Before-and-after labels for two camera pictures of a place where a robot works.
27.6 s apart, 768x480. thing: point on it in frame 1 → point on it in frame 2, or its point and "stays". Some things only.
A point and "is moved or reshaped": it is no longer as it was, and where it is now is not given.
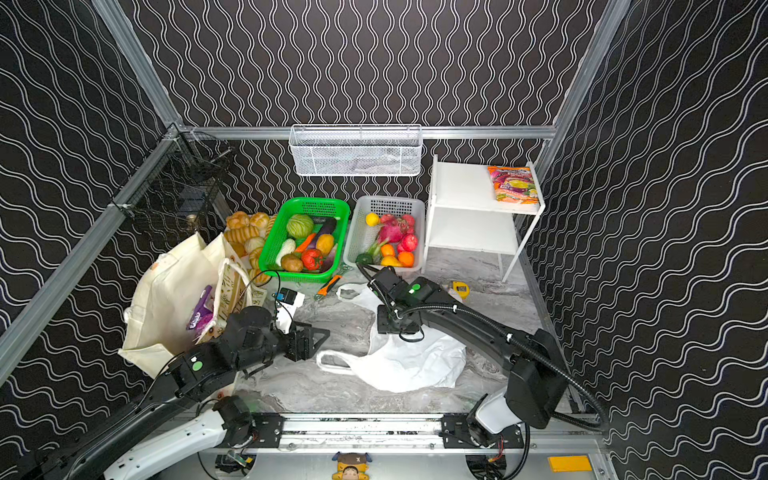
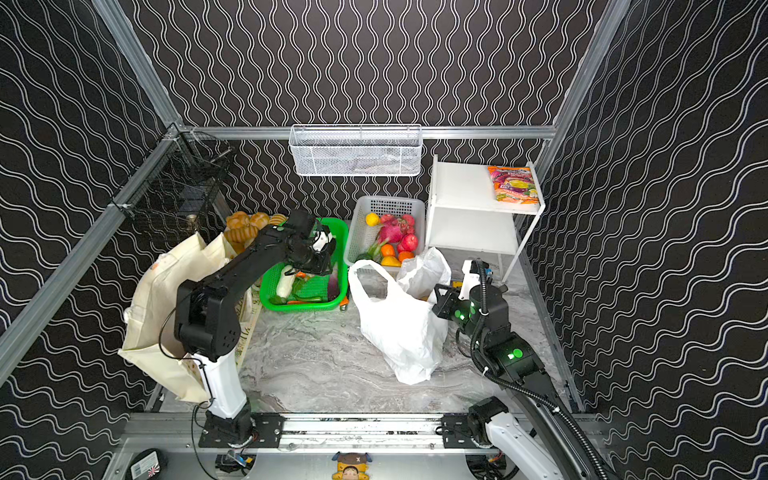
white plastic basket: x=361 y=236 stays
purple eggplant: x=328 y=225 → x=333 y=285
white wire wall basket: x=356 y=150 stays
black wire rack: x=179 y=184 stays
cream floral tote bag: x=163 y=294 stays
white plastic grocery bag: x=391 y=364 is moved or reshaped
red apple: x=409 y=242 stays
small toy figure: x=352 y=466 stays
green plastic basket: x=339 y=207 → x=311 y=293
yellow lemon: x=372 y=219 stays
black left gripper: x=303 y=342 → x=318 y=259
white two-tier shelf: x=461 y=215 stays
